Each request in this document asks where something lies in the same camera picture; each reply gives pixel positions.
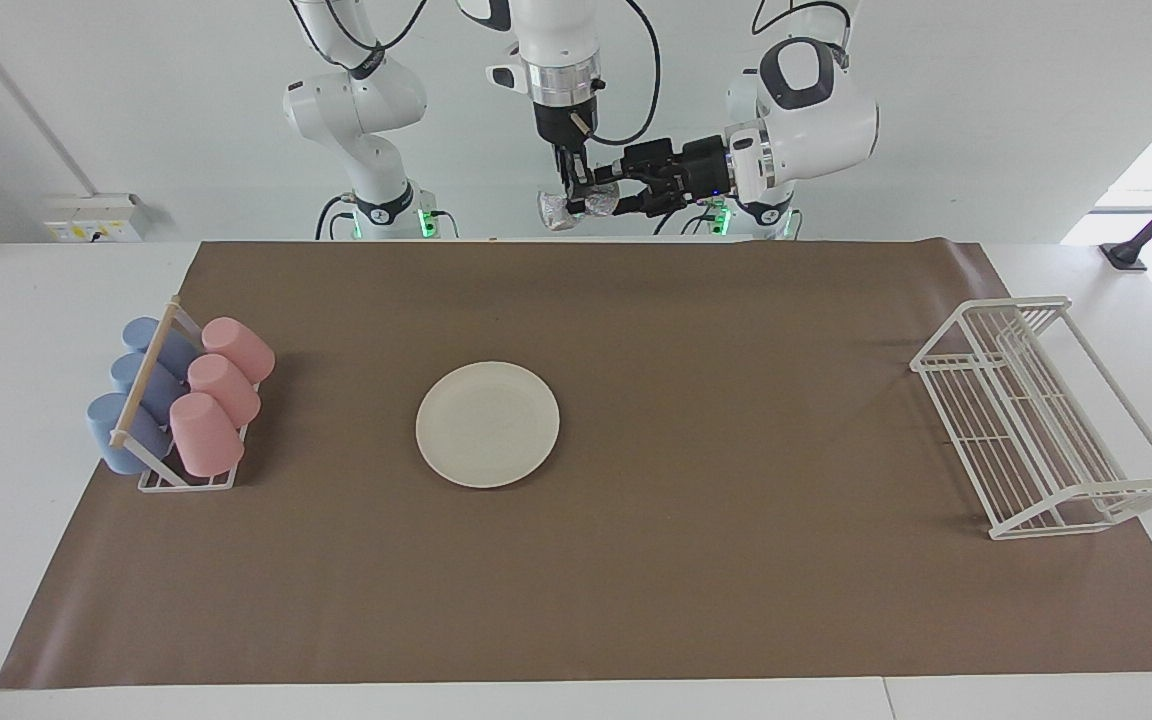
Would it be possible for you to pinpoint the cream round plate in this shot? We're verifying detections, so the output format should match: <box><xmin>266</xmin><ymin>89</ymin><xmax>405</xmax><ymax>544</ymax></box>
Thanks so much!
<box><xmin>416</xmin><ymin>361</ymin><xmax>561</xmax><ymax>489</ymax></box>

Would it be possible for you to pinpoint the blue plastic cup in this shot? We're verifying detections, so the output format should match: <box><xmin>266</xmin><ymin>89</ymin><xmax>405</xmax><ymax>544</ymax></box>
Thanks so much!
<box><xmin>111</xmin><ymin>352</ymin><xmax>187</xmax><ymax>421</ymax></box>
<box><xmin>122</xmin><ymin>317</ymin><xmax>199</xmax><ymax>376</ymax></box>
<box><xmin>86</xmin><ymin>392</ymin><xmax>175</xmax><ymax>475</ymax></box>

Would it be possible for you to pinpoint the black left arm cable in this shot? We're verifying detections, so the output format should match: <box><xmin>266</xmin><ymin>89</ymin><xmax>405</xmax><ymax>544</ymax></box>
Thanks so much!
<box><xmin>751</xmin><ymin>0</ymin><xmax>852</xmax><ymax>37</ymax></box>

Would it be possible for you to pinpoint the black base cable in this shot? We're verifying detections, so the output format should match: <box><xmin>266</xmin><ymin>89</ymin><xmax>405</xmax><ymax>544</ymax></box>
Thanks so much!
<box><xmin>314</xmin><ymin>193</ymin><xmax>357</xmax><ymax>241</ymax></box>
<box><xmin>654</xmin><ymin>197</ymin><xmax>712</xmax><ymax>237</ymax></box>

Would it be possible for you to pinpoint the black right base cable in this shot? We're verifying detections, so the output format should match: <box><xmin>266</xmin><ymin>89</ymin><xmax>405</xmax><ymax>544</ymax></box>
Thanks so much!
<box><xmin>314</xmin><ymin>193</ymin><xmax>357</xmax><ymax>241</ymax></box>

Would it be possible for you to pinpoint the brown table mat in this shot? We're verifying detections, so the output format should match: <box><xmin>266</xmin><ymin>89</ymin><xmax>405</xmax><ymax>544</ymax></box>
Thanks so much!
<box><xmin>0</xmin><ymin>238</ymin><xmax>1152</xmax><ymax>691</ymax></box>

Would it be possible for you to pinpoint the white wire dish rack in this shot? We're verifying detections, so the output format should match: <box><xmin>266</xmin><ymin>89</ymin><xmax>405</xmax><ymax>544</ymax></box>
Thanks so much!
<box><xmin>910</xmin><ymin>295</ymin><xmax>1152</xmax><ymax>541</ymax></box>

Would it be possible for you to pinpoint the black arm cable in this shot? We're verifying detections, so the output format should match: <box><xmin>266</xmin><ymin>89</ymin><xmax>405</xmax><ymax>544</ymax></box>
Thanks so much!
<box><xmin>591</xmin><ymin>0</ymin><xmax>661</xmax><ymax>147</ymax></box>
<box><xmin>751</xmin><ymin>0</ymin><xmax>852</xmax><ymax>37</ymax></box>

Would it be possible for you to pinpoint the pink plastic cup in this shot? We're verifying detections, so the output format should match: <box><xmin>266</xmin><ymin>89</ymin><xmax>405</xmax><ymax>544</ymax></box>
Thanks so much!
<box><xmin>187</xmin><ymin>354</ymin><xmax>262</xmax><ymax>428</ymax></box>
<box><xmin>201</xmin><ymin>317</ymin><xmax>276</xmax><ymax>386</ymax></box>
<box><xmin>169</xmin><ymin>392</ymin><xmax>245</xmax><ymax>478</ymax></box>

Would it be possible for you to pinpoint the white wooden cup rack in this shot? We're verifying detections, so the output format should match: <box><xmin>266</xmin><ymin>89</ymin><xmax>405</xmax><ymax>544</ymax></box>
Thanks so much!
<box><xmin>109</xmin><ymin>296</ymin><xmax>262</xmax><ymax>493</ymax></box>

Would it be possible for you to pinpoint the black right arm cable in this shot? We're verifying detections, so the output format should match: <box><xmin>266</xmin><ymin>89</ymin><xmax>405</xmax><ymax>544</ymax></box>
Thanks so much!
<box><xmin>591</xmin><ymin>0</ymin><xmax>661</xmax><ymax>147</ymax></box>

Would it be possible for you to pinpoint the black left base cable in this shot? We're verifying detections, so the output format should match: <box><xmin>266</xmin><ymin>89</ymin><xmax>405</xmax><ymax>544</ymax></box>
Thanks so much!
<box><xmin>654</xmin><ymin>197</ymin><xmax>712</xmax><ymax>237</ymax></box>

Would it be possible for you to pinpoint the white wall socket box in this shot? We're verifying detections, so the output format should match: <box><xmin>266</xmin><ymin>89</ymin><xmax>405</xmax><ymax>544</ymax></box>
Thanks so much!
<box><xmin>44</xmin><ymin>193</ymin><xmax>144</xmax><ymax>243</ymax></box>

